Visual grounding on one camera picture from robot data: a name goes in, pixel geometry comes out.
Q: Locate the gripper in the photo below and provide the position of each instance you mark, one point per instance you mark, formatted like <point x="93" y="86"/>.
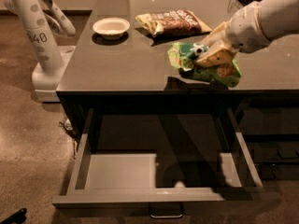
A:
<point x="246" y="28"/>

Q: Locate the green rice chip bag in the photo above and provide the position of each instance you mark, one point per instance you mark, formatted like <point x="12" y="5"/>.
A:
<point x="182" y="57"/>

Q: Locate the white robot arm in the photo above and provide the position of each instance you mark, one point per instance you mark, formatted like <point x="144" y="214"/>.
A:
<point x="250" y="29"/>

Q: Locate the brown chip bag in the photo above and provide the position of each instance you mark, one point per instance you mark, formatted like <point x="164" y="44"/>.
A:
<point x="173" y="23"/>

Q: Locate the open grey top drawer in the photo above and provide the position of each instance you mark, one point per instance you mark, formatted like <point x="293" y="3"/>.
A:
<point x="124" y="174"/>

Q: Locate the grey counter cabinet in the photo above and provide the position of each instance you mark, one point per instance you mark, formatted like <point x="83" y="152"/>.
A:
<point x="128" y="97"/>

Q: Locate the white paper bowl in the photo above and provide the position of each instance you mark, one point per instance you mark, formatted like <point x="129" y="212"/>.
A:
<point x="111" y="28"/>

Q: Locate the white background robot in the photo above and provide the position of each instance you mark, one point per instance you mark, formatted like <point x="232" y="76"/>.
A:
<point x="42" y="20"/>

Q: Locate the black object floor corner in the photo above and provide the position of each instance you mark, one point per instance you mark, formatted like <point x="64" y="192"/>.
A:
<point x="18" y="217"/>

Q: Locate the metal drawer handle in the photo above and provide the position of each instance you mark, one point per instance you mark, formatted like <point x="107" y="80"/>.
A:
<point x="166" y="214"/>

